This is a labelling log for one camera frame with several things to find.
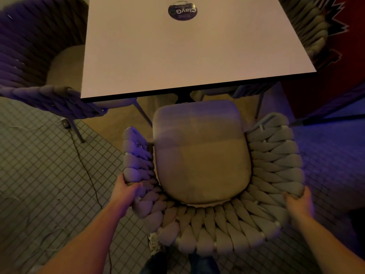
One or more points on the person's right hand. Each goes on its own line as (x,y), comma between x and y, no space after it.
(300,206)

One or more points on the person's left hand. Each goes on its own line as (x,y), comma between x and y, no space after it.
(124,194)

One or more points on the person's right thumb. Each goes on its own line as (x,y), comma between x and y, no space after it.
(289,200)

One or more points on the person's left thumb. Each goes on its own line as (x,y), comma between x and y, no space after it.
(135,186)

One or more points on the person's left forearm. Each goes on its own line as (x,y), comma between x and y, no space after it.
(85,245)

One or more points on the person's right forearm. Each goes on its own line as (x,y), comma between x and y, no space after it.
(328,248)

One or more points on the white sneaker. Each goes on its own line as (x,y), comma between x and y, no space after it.
(155,243)

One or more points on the beige seat cushion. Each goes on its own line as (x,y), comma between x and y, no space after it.
(199,156)
(214,92)
(65,65)

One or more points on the small power adapter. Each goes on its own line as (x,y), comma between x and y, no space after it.
(66,123)

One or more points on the blue jeans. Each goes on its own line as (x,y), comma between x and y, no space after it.
(204,265)

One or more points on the round dark sticker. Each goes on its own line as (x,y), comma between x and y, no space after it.
(182,10)

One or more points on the black table pedestal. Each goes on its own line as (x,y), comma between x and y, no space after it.
(184,98)

